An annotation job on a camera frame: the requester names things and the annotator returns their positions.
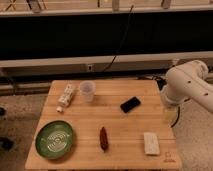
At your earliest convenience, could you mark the white sponge block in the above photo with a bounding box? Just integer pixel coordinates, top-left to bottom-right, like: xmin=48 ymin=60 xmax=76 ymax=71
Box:
xmin=144 ymin=132 xmax=160 ymax=155

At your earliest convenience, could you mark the green plate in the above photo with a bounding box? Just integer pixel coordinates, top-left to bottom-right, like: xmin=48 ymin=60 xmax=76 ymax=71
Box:
xmin=35 ymin=120 xmax=74 ymax=160

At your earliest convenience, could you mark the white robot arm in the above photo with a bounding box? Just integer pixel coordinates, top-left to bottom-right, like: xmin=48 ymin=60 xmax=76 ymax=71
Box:
xmin=160 ymin=60 xmax=213 ymax=114

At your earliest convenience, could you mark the black hanging cable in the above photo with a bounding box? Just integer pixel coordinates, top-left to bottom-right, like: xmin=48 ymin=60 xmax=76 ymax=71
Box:
xmin=101 ymin=4 xmax=135 ymax=72

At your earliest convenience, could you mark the black cable by table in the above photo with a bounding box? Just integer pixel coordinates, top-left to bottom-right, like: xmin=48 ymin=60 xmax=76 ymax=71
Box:
xmin=170 ymin=105 xmax=181 ymax=129

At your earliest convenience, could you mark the clear plastic cup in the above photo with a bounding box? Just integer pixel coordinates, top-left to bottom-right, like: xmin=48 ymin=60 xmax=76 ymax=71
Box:
xmin=79 ymin=80 xmax=96 ymax=102

